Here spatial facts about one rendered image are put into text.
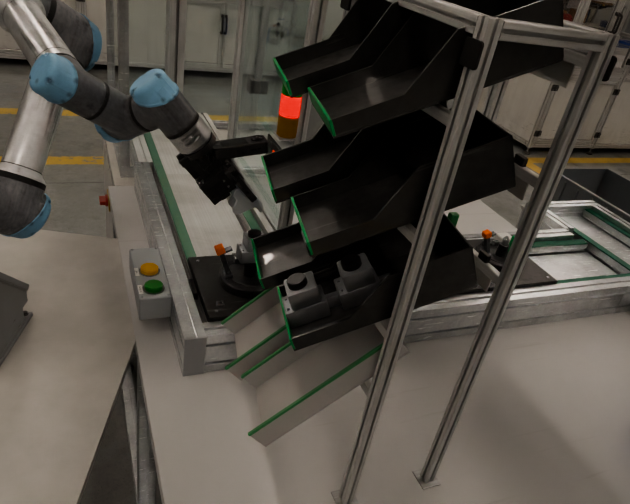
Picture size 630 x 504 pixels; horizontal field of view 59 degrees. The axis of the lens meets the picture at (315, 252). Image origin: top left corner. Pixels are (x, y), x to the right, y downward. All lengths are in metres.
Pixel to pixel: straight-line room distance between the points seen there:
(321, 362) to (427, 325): 0.52
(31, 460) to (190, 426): 0.27
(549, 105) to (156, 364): 5.43
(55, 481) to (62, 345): 0.34
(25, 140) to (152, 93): 0.43
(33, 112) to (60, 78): 0.36
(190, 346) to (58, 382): 0.26
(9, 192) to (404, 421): 0.96
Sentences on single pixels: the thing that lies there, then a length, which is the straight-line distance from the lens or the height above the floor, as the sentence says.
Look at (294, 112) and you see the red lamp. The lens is 1.35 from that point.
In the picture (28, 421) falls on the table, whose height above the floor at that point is 0.86.
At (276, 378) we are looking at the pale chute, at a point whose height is 1.02.
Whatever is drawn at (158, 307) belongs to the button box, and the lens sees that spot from 1.29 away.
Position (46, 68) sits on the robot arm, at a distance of 1.06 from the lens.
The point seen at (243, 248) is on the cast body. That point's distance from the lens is 1.26.
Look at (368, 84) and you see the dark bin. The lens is 0.77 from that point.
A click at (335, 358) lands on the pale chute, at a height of 1.11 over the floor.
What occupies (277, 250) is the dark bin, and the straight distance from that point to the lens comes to 0.99.
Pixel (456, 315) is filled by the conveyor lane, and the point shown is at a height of 0.93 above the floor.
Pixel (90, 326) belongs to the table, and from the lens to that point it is 1.36.
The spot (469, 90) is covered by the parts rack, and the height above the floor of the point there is 1.59.
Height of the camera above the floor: 1.72
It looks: 30 degrees down
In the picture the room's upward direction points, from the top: 11 degrees clockwise
